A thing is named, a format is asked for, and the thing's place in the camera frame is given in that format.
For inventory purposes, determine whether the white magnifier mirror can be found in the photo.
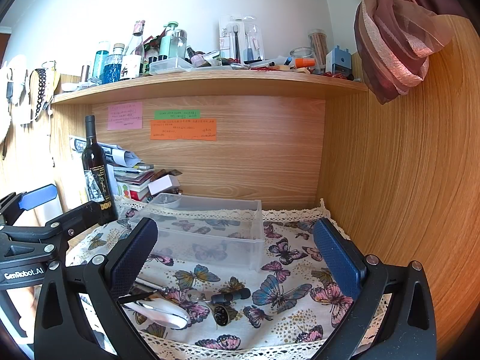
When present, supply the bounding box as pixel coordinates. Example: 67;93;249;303
124;298;191;329

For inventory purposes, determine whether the black cylindrical clip device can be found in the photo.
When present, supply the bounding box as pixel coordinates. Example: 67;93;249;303
210;288;251;304

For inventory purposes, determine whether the dark wine bottle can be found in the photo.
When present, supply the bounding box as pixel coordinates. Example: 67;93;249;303
81;115;118;225

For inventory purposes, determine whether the silver pen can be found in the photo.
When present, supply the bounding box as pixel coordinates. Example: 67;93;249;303
134;277;169;293

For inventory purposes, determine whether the stack of books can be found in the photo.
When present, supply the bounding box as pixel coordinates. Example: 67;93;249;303
69;136;181;202

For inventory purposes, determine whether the small white box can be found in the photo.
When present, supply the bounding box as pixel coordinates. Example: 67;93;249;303
148;175;181;196

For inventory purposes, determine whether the pink sticky note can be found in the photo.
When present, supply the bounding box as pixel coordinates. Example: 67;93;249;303
106;102;143;131

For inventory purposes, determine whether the round black brass cap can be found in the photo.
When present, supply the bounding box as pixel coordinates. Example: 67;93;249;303
212;304;238;327

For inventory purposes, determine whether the clear plastic storage bin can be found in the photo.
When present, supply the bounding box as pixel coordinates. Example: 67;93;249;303
128;193;265;271

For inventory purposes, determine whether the wooden shelf board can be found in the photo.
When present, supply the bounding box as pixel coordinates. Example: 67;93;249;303
53;70;368;105

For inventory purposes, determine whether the green sticky note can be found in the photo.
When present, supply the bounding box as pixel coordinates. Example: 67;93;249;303
154;109;201;120

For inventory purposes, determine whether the orange paper note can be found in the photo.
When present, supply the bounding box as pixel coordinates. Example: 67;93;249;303
150;118;217;141

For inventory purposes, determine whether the blue liquid bottle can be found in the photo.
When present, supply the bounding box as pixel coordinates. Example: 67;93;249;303
102;43;125;85

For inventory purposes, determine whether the clear plastic tray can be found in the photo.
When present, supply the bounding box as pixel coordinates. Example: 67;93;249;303
150;58;193;75

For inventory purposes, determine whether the toothbrush blister pack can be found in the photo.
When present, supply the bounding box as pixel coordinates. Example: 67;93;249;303
219;15;264;64

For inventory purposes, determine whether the orange marker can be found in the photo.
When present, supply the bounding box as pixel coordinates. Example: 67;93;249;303
295;58;316;68

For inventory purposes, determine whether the blue pencil sharpener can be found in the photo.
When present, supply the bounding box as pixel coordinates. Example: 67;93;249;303
325;46;354;80

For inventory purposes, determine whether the glass jar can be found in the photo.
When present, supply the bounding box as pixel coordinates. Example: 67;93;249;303
289;46;315;68

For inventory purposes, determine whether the tall stick jar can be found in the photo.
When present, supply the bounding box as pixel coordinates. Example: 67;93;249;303
308;28;328;71

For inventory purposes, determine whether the brown striped curtain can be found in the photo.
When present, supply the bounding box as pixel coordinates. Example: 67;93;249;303
354;0;463;104

